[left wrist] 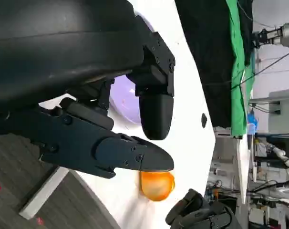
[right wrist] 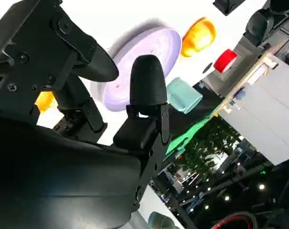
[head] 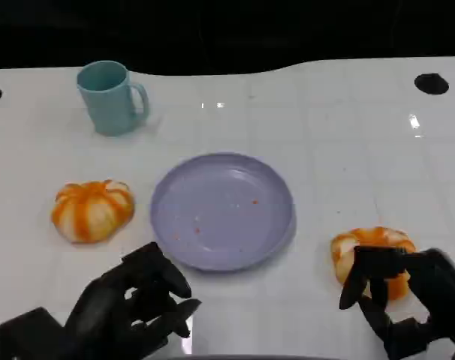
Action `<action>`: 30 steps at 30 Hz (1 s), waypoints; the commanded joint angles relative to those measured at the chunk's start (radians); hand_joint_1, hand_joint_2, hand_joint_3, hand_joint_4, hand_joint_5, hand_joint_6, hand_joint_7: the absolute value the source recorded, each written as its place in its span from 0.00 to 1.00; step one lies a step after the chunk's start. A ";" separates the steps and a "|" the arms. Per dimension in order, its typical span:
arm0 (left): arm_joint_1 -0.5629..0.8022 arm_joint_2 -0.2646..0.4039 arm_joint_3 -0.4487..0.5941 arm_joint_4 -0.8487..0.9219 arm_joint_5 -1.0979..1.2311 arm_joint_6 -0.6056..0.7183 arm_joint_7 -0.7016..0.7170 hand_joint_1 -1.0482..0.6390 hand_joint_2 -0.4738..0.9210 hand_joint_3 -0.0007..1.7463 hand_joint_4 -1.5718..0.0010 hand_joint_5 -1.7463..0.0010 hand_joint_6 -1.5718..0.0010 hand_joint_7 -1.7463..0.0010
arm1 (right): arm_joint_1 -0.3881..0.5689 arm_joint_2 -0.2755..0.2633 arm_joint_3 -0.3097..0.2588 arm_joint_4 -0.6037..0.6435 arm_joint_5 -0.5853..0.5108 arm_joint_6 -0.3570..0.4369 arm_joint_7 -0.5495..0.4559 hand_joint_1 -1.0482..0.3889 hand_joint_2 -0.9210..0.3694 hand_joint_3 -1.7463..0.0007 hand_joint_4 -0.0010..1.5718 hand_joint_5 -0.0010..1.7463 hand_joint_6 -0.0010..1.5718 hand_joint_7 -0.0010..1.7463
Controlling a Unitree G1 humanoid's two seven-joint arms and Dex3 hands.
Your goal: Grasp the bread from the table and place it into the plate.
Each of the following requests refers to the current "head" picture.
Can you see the black backdrop cloth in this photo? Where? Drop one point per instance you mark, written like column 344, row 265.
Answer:
column 227, row 30

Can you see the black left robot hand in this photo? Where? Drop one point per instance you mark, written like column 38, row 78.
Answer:
column 111, row 315

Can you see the lilac plate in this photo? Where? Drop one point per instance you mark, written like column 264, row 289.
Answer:
column 220, row 210

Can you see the pale green mug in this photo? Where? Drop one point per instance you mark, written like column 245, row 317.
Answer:
column 107, row 105

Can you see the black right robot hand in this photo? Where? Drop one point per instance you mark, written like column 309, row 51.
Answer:
column 441, row 292

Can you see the orange and white bread roll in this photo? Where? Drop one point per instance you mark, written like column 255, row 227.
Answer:
column 88, row 213
column 344, row 251

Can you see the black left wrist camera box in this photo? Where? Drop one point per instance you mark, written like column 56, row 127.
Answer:
column 25, row 337

